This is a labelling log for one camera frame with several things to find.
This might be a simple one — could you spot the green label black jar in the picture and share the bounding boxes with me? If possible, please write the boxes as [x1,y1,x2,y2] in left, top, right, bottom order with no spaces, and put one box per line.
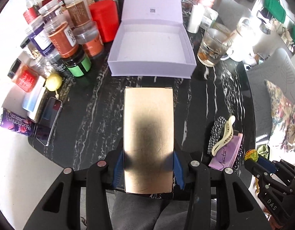
[64,48,91,77]

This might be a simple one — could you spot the cream claw hair clip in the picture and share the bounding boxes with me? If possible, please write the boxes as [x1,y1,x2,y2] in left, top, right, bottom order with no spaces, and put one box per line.
[212,115,235,156]

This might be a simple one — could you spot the floral cushion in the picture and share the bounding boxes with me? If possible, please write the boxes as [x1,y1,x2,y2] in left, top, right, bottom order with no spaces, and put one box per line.
[265,80,295,152]

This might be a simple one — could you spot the black smartphone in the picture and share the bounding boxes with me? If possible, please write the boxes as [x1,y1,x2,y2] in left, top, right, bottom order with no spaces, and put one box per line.
[35,97,62,146]

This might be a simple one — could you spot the green tote bag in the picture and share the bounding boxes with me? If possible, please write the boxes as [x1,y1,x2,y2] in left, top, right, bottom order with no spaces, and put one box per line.
[261,0,286,23]

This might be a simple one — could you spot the yellow lemon ball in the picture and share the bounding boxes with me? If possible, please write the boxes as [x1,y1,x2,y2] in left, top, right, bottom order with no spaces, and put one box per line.
[45,73,63,92]

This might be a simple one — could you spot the orange spice jar white label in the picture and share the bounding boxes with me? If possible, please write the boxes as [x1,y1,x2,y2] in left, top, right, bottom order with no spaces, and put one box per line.
[44,20,79,59]

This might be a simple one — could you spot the red label black cap bottle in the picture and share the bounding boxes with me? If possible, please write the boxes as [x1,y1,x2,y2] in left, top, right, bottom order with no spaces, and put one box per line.
[7,58,39,92]

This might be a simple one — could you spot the clear jar orange contents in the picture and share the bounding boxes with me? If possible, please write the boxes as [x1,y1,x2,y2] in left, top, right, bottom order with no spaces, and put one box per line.
[73,20,104,58]

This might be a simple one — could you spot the gold rectangular box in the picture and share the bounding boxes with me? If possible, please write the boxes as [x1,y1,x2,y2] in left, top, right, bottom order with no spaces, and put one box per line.
[123,87,174,194]

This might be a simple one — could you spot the purple label jar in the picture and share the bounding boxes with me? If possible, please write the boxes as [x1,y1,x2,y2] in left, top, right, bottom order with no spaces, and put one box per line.
[26,16,54,57]

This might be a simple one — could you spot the glass mug with spoon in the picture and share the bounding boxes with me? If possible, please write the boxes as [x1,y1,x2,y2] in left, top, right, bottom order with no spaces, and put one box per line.
[197,28,233,67]

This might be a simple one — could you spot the yellow green flower hair clip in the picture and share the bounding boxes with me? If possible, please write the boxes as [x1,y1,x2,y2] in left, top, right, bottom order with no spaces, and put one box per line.
[244,149,259,162]

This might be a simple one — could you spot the brown label spice jar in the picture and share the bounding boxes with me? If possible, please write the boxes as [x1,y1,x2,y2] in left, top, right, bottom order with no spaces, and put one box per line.
[64,0,92,28]

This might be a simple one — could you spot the purple blue monkey can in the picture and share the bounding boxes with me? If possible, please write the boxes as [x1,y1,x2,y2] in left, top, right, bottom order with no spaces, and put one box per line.
[0,108,35,136]

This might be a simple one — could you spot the white electric kettle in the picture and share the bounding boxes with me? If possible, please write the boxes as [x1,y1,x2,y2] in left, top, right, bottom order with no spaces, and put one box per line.
[227,17,271,62]

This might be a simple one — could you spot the grey leaf pattern chair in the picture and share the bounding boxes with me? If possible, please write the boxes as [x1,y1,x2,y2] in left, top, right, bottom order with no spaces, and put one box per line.
[246,48,295,139]

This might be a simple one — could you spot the black white gingham scrunchie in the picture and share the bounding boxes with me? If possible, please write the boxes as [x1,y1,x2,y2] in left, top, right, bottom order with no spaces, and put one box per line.
[207,116,227,155]

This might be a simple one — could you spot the red cylindrical canister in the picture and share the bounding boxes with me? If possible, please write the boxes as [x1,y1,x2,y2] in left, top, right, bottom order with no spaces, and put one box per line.
[89,0,119,43]

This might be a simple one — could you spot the open lavender gift box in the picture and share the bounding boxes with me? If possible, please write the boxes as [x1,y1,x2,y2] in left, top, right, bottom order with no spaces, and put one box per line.
[107,0,196,79]

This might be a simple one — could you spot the white cylindrical bottle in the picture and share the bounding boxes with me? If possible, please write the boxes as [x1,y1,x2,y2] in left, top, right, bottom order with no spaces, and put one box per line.
[187,4,205,34]

